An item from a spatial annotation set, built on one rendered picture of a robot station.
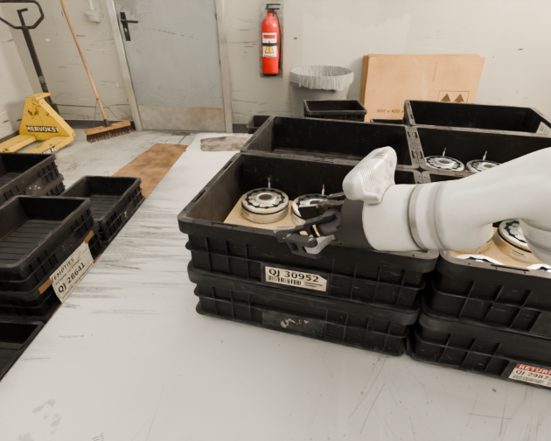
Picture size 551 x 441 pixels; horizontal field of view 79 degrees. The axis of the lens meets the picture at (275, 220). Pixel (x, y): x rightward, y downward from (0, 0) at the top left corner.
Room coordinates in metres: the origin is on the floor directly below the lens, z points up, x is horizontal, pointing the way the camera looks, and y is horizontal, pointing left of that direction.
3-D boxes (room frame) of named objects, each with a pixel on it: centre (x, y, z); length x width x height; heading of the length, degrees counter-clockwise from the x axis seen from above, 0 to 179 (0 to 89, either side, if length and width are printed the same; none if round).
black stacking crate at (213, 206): (0.54, -0.07, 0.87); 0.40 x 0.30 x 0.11; 75
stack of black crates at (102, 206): (1.32, 0.83, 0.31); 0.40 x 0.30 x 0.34; 176
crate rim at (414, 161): (0.83, -0.14, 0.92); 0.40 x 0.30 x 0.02; 75
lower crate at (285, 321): (0.54, -0.07, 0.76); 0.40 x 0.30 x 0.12; 75
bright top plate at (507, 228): (0.50, -0.47, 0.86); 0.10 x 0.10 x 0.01
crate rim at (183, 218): (0.54, -0.07, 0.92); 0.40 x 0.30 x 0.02; 75
